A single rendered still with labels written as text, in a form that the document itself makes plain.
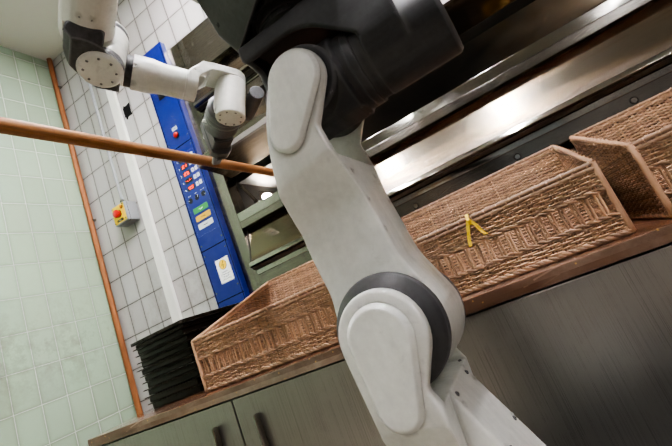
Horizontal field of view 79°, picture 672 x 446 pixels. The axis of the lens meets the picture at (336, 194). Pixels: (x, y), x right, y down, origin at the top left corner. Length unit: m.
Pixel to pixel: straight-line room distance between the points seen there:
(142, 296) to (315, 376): 1.37
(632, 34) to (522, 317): 0.97
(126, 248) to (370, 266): 1.90
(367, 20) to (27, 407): 1.95
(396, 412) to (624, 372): 0.52
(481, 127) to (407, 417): 1.10
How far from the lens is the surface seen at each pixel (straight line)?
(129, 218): 2.21
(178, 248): 2.06
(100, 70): 0.90
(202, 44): 2.14
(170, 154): 1.15
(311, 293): 1.07
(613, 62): 1.51
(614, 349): 0.91
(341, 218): 0.54
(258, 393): 1.16
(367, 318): 0.49
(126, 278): 2.34
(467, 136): 1.46
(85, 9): 0.86
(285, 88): 0.57
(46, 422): 2.19
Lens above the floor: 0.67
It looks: 14 degrees up
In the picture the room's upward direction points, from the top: 23 degrees counter-clockwise
